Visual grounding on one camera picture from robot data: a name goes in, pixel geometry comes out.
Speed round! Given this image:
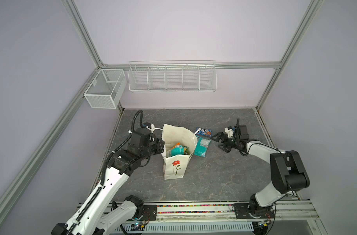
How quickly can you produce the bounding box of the teal snack packet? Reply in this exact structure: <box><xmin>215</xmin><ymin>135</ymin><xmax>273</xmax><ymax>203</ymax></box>
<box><xmin>167</xmin><ymin>146</ymin><xmax>188</xmax><ymax>157</ymax></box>

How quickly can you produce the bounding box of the white flower paper bag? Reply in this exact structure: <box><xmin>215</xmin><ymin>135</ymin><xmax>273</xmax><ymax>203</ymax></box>
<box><xmin>162</xmin><ymin>124</ymin><xmax>198</xmax><ymax>180</ymax></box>

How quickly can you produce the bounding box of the blue m&m's candy packet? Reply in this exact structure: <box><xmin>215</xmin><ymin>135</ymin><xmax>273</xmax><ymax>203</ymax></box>
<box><xmin>195</xmin><ymin>127</ymin><xmax>212</xmax><ymax>137</ymax></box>

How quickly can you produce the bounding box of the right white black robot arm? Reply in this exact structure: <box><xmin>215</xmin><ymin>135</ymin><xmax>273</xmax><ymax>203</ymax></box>
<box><xmin>211</xmin><ymin>119</ymin><xmax>310</xmax><ymax>218</ymax></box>

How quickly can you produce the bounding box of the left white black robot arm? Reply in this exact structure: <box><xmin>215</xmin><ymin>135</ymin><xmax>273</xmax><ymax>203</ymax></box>
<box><xmin>51</xmin><ymin>110</ymin><xmax>165</xmax><ymax>235</ymax></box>

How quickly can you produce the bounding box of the white mesh box basket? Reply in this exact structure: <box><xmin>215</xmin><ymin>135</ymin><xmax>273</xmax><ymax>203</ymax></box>
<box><xmin>84</xmin><ymin>69</ymin><xmax>127</xmax><ymax>109</ymax></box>

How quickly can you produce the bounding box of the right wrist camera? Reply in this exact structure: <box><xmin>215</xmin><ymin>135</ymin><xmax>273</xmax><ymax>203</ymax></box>
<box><xmin>224</xmin><ymin>126</ymin><xmax>235</xmax><ymax>138</ymax></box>

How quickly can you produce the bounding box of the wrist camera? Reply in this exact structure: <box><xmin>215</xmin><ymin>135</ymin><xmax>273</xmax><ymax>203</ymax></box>
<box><xmin>224</xmin><ymin>126</ymin><xmax>235</xmax><ymax>138</ymax></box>
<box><xmin>143</xmin><ymin>122</ymin><xmax>155</xmax><ymax>133</ymax></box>

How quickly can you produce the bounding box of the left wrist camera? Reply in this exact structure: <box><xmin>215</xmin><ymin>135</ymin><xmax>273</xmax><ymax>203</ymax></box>
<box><xmin>143</xmin><ymin>122</ymin><xmax>155</xmax><ymax>133</ymax></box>

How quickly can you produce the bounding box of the white wire shelf basket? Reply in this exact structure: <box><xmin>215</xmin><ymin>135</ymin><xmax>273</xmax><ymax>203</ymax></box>
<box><xmin>128</xmin><ymin>60</ymin><xmax>217</xmax><ymax>93</ymax></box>

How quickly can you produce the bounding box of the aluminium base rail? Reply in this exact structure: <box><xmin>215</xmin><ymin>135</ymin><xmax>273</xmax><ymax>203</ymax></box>
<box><xmin>67</xmin><ymin>200</ymin><xmax>329</xmax><ymax>235</ymax></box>

